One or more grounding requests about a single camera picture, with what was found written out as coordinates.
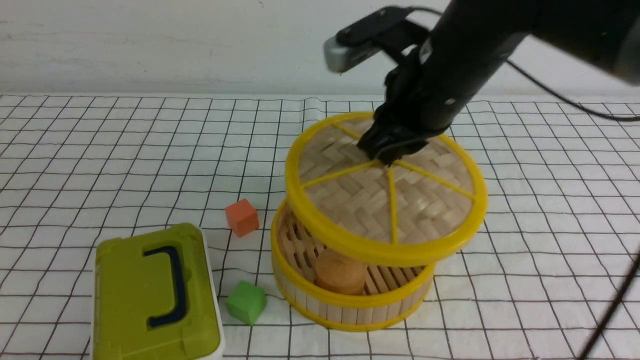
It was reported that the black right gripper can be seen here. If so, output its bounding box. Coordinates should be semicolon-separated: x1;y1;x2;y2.
357;42;446;166

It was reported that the yellow-rimmed bamboo steamer lid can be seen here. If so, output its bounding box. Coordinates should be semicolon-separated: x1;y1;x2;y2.
284;112;489;268

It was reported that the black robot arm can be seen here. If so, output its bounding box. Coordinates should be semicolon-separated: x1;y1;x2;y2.
358;0;639;166

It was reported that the yellow-rimmed bamboo steamer base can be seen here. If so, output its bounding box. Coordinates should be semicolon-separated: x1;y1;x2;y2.
270;202;435;332

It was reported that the brown wooden cylinder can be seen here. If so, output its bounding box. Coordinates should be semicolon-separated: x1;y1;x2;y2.
314;248;367;296

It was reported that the orange cube block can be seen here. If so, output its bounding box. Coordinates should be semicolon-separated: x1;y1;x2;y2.
224;198;259;238

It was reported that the white black-grid tablecloth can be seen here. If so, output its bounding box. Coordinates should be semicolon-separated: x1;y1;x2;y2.
0;95;640;360

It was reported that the green cube block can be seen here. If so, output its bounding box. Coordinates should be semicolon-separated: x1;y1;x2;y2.
226;280;267;326

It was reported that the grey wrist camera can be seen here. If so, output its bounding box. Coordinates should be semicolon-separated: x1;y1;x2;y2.
323;6;430;74

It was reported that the green lunch box blue handle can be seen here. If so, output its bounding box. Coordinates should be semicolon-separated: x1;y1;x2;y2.
90;223;226;360

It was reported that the black cable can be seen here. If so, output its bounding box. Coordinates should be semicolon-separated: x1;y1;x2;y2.
410;6;640;360

